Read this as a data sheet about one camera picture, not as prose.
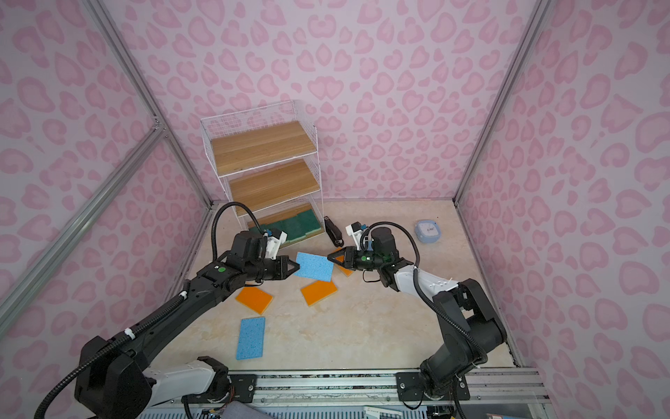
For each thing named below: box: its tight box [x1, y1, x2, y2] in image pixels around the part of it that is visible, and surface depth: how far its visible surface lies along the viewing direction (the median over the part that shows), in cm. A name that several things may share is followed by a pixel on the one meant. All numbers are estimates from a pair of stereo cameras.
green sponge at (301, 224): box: [282, 209, 322, 241], surface depth 111 cm
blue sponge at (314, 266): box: [293, 251, 335, 282], surface depth 81 cm
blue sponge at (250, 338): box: [236, 316, 266, 361], surface depth 83 cm
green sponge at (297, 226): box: [265, 209, 322, 242], surface depth 111 cm
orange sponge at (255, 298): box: [235, 287, 274, 316], surface depth 92 cm
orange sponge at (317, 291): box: [300, 280, 339, 308], surface depth 93 cm
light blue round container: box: [414, 219, 442, 244], surface depth 109 cm
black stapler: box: [323, 215, 345, 248], surface depth 108 cm
